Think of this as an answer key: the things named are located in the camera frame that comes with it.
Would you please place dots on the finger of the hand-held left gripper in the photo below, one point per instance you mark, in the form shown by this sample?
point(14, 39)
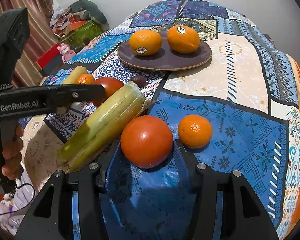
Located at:
point(85, 93)

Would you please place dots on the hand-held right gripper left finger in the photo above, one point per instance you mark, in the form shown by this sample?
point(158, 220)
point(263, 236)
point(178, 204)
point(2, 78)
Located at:
point(103, 178)

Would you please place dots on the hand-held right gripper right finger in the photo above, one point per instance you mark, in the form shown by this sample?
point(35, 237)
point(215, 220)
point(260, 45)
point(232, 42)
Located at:
point(184, 155)

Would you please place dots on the large red tomato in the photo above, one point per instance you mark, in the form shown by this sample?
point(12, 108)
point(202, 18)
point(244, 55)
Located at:
point(146, 141)

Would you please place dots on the person's left hand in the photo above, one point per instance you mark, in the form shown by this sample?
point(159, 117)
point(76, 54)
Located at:
point(13, 152)

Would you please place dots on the small mandarin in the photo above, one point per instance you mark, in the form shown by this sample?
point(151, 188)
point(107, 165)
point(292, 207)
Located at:
point(85, 79)

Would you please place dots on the thin sugarcane piece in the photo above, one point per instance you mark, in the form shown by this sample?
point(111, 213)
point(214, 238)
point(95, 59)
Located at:
point(73, 76)

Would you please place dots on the large mandarin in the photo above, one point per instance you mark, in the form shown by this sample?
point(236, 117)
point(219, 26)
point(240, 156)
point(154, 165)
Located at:
point(195, 131)

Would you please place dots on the small red tomato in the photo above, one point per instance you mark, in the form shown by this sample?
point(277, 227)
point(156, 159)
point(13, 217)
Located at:
point(112, 86)

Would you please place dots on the striped curtain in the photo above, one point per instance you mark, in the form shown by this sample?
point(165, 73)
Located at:
point(37, 37)

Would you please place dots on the thick sugarcane piece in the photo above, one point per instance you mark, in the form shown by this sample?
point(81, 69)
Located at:
point(107, 120)

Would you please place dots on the pink toy figure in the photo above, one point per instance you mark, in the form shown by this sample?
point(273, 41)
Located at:
point(66, 52)

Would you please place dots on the red box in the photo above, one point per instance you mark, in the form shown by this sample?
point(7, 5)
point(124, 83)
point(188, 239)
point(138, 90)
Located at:
point(48, 60)

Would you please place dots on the blue patchwork blanket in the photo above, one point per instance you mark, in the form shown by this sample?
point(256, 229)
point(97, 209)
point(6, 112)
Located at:
point(235, 120)

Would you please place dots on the orange box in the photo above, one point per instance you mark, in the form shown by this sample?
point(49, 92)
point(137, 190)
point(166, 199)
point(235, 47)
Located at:
point(73, 25)

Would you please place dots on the orange with black sticker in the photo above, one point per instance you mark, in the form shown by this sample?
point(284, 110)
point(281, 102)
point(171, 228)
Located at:
point(146, 41)

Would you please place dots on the grey-green plush pillow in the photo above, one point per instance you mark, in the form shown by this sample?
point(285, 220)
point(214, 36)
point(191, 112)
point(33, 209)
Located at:
point(92, 8)

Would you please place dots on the purple plate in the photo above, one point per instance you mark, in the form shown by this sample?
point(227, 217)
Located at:
point(165, 58)

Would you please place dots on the pale lilac cloth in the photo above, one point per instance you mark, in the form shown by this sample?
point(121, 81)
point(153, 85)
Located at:
point(15, 220)

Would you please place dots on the orange with white sticker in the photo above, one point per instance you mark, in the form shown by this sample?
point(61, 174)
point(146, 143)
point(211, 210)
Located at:
point(183, 40)

